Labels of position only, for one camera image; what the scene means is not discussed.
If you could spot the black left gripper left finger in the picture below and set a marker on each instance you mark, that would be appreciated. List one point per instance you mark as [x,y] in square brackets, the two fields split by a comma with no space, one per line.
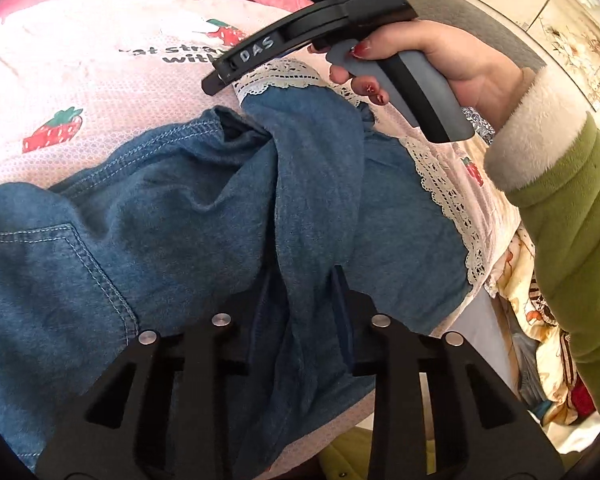
[160,410]

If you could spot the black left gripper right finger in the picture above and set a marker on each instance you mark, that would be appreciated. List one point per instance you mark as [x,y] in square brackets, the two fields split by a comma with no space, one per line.
[441,412]

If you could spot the blue denim lace-trimmed pants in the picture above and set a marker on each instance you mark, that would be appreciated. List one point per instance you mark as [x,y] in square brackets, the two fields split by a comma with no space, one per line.
[297,181]

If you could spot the right hand red nails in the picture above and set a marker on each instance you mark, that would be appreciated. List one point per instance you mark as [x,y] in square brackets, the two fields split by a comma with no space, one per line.
[480,76]

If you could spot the grey quilted headboard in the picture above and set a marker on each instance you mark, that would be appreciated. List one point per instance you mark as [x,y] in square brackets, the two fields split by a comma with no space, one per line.
[465,15]

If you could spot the colourful clothes pile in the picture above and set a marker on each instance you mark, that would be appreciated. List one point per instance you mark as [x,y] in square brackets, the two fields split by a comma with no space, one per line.
[545,374]

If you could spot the pink strawberry print bedsheet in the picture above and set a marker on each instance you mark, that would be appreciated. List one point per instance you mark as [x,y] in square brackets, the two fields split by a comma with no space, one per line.
[80,77]

